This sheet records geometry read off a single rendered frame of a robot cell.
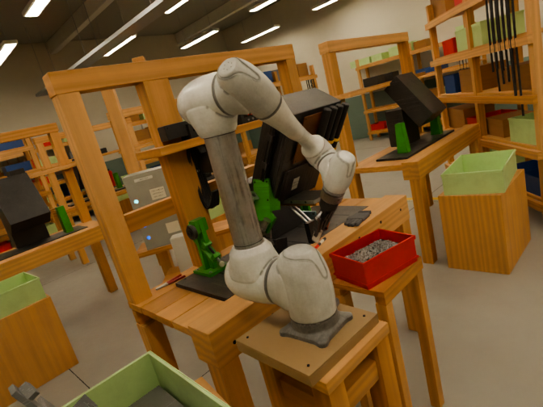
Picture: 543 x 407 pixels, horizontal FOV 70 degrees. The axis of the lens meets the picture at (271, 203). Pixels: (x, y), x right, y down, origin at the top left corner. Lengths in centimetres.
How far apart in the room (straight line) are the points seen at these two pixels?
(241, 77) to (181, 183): 104
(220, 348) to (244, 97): 88
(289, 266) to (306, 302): 12
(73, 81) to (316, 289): 130
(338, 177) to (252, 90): 54
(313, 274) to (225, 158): 44
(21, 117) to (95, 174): 1003
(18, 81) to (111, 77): 1011
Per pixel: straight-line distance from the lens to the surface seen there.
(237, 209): 124
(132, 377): 137
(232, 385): 159
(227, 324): 148
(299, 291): 118
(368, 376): 137
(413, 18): 1119
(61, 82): 186
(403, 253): 176
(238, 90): 108
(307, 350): 123
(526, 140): 414
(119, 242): 188
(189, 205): 204
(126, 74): 197
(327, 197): 153
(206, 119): 118
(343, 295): 177
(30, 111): 1190
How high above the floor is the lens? 160
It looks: 14 degrees down
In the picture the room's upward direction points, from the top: 15 degrees counter-clockwise
